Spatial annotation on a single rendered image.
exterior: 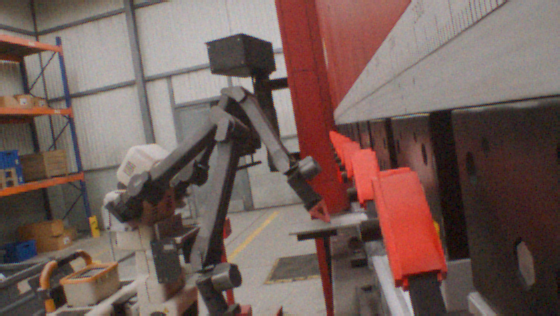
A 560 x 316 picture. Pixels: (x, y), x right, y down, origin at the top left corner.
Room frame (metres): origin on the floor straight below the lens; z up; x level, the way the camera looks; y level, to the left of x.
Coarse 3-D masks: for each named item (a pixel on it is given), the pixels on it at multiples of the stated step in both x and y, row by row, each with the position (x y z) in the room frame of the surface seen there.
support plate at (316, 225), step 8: (336, 216) 1.79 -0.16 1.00; (344, 216) 1.77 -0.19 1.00; (296, 224) 1.78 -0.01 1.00; (304, 224) 1.75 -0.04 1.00; (312, 224) 1.73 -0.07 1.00; (320, 224) 1.70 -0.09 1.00; (328, 224) 1.68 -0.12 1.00; (336, 224) 1.65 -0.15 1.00; (344, 224) 1.63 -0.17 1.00; (352, 224) 1.62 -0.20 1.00; (288, 232) 1.66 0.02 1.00; (296, 232) 1.64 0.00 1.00; (304, 232) 1.64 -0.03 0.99; (312, 232) 1.64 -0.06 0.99
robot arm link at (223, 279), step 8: (192, 256) 1.29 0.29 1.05; (200, 256) 1.28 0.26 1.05; (192, 264) 1.28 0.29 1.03; (200, 264) 1.27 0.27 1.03; (224, 264) 1.25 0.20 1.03; (232, 264) 1.25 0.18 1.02; (200, 272) 1.29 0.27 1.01; (216, 272) 1.25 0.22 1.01; (224, 272) 1.23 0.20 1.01; (232, 272) 1.24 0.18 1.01; (216, 280) 1.23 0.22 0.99; (224, 280) 1.22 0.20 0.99; (232, 280) 1.22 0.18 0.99; (240, 280) 1.25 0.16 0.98; (216, 288) 1.24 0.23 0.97; (224, 288) 1.23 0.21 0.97; (232, 288) 1.23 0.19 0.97
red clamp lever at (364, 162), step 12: (360, 156) 0.42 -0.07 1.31; (372, 156) 0.42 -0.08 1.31; (360, 168) 0.41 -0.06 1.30; (372, 168) 0.41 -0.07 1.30; (360, 180) 0.40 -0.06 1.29; (360, 192) 0.40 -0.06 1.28; (372, 192) 0.39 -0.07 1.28; (360, 204) 0.39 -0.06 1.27; (372, 204) 0.39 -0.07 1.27; (372, 216) 0.38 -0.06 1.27; (360, 228) 0.37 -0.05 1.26; (372, 228) 0.36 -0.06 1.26; (372, 240) 0.37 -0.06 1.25
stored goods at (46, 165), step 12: (0, 156) 7.58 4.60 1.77; (12, 156) 7.84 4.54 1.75; (24, 156) 8.35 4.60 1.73; (36, 156) 8.30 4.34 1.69; (48, 156) 8.41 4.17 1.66; (60, 156) 8.76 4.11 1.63; (0, 168) 7.53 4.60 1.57; (12, 168) 7.28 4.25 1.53; (24, 168) 8.36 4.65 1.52; (36, 168) 8.31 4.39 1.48; (48, 168) 8.34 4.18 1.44; (60, 168) 8.70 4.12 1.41; (0, 180) 6.99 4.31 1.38; (12, 180) 7.23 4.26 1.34; (36, 180) 8.36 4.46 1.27
